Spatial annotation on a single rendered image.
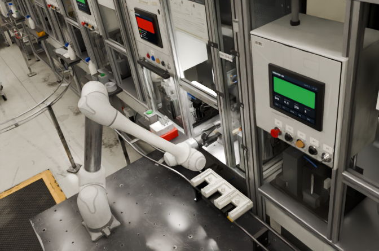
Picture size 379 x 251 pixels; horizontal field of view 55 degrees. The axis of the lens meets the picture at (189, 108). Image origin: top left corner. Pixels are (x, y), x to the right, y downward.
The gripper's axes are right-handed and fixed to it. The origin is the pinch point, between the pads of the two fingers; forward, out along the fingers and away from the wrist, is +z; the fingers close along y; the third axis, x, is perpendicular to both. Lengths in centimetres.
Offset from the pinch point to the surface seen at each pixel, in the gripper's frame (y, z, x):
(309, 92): 65, -16, -79
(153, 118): 0.2, -23.6, 43.1
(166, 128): 0.1, -23.8, 26.5
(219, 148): -9.3, -6.6, -4.7
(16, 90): -100, -70, 415
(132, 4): 74, -13, 54
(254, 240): -18, -33, -62
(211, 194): -15.2, -31.4, -26.3
